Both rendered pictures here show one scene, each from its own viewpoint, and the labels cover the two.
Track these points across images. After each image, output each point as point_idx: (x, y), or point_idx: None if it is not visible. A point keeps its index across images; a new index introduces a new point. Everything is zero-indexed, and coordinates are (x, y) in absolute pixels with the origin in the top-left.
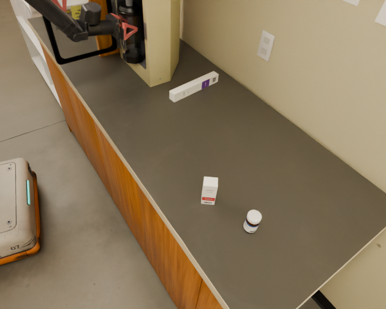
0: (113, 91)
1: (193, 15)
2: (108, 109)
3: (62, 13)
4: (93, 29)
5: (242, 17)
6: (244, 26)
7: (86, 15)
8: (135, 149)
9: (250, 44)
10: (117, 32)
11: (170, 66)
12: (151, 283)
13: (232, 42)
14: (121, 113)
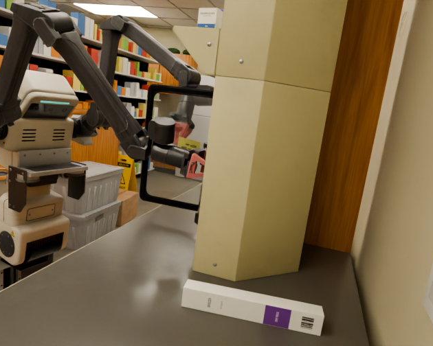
0: (145, 247)
1: (374, 217)
2: (98, 257)
3: (120, 113)
4: (157, 150)
5: (420, 206)
6: (418, 228)
7: (150, 127)
8: None
9: (420, 274)
10: (185, 166)
11: (240, 252)
12: None
13: (398, 268)
14: (97, 268)
